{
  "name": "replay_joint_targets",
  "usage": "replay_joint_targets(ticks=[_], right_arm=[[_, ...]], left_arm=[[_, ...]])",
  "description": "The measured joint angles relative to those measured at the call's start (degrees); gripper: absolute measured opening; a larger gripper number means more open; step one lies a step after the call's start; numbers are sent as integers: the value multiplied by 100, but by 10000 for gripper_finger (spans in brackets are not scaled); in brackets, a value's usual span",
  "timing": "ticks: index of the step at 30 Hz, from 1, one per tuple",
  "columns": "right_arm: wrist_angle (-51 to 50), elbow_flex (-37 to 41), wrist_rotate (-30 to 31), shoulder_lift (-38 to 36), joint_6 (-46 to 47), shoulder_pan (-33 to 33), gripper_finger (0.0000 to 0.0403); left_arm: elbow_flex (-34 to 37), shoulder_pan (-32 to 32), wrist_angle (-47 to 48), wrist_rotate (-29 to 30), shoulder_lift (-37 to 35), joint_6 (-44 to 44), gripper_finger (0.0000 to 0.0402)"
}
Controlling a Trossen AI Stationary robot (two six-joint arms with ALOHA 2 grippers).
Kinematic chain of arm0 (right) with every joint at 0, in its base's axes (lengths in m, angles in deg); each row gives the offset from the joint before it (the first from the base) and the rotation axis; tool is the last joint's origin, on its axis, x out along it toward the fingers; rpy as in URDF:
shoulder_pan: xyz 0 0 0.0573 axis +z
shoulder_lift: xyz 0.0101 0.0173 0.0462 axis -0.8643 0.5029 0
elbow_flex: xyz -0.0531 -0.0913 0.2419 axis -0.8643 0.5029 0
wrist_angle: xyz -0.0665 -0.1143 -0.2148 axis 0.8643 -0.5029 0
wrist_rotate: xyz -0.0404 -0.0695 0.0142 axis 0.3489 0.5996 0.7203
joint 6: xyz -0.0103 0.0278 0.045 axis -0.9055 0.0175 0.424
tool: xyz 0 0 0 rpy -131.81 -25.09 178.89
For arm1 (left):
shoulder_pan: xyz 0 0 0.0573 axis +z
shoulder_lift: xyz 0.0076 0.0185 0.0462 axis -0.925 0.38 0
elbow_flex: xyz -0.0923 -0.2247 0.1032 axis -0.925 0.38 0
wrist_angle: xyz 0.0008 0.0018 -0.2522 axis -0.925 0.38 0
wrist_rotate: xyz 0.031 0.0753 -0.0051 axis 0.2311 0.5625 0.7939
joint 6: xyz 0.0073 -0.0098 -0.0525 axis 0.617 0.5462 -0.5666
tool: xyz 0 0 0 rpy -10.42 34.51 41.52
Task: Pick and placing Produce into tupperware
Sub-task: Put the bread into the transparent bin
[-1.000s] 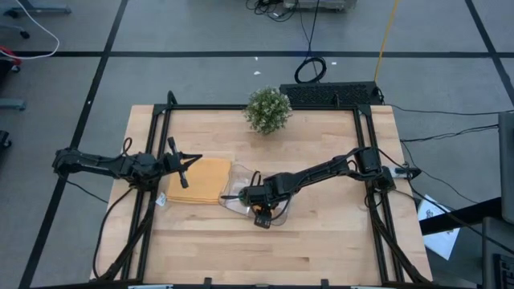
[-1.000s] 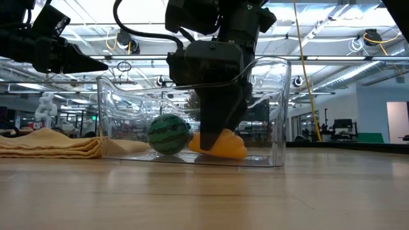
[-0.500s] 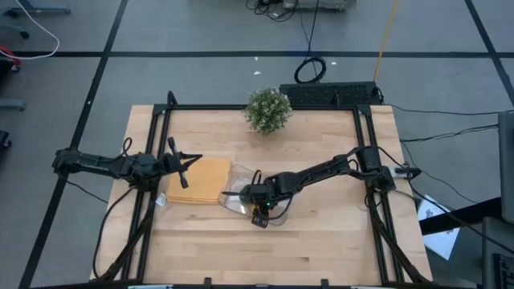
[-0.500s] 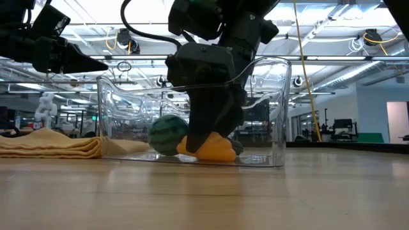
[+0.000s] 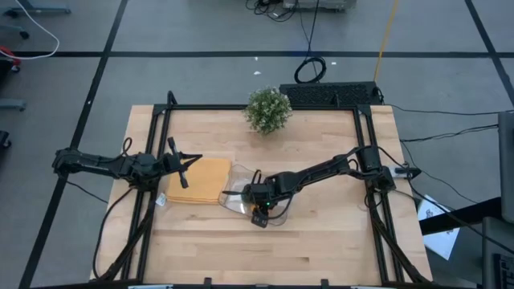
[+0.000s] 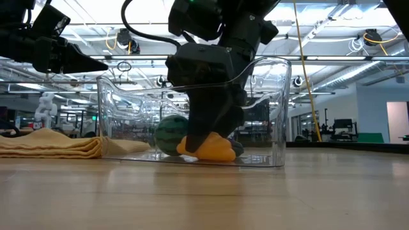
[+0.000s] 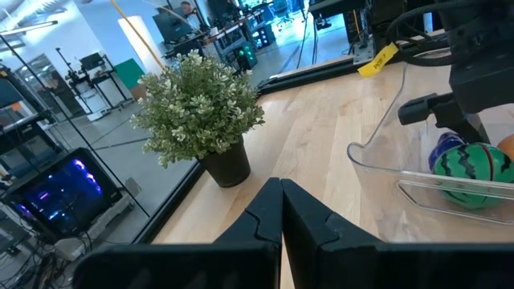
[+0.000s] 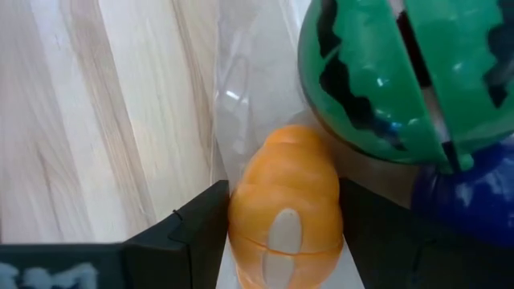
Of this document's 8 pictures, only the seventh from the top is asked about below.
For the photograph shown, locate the yellow hanging cable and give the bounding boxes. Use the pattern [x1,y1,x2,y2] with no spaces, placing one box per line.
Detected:
[109,0,167,71]

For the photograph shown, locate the yellow label tag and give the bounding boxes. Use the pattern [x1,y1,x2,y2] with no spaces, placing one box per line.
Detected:
[357,42,400,79]

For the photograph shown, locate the black equipment rack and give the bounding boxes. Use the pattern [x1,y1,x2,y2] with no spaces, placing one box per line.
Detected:
[0,63,67,169]

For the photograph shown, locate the green board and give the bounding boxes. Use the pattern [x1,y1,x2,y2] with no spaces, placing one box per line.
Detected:
[114,58,146,92]

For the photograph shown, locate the computer with green lights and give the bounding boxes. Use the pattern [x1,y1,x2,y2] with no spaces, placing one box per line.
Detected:
[234,41,259,72]

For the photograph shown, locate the grey metal bracket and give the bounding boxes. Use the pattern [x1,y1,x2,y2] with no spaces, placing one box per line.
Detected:
[352,36,377,66]

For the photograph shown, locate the black equipment stand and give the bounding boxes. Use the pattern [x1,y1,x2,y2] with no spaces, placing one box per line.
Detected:
[55,47,134,121]

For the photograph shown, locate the green striped toy watermelon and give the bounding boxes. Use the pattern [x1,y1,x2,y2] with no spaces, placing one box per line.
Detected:
[432,142,514,210]

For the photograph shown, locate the clear plastic tupperware container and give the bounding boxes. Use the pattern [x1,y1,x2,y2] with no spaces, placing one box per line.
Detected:
[347,59,514,226]

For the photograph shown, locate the purple toy eggplant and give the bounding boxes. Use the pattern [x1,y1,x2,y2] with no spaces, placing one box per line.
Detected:
[427,131,467,172]

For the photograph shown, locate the white power adapter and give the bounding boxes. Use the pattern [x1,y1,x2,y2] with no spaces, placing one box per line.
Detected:
[53,236,88,262]

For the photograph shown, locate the black computer tower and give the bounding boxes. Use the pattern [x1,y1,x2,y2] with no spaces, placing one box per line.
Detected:
[0,146,124,242]

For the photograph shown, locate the potted green plant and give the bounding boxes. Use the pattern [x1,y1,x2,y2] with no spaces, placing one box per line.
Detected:
[128,49,267,189]

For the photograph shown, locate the grey computer dolly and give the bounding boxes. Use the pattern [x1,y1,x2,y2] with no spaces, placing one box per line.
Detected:
[86,176,142,242]

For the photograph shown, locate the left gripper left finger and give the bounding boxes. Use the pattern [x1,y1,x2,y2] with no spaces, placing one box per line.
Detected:
[74,177,284,289]

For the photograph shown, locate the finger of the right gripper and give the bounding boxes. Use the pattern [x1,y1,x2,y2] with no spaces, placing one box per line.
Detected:
[437,106,492,145]

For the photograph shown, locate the orange toy pumpkin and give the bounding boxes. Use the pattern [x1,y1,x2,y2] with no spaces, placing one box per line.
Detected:
[496,133,514,161]

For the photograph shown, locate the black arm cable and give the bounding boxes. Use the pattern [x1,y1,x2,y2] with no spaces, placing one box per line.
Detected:
[384,0,455,67]

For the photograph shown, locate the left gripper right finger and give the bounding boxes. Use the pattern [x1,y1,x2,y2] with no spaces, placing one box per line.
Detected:
[282,178,514,289]

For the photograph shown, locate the black computer monitor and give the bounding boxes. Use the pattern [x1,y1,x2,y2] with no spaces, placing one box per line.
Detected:
[151,6,194,43]

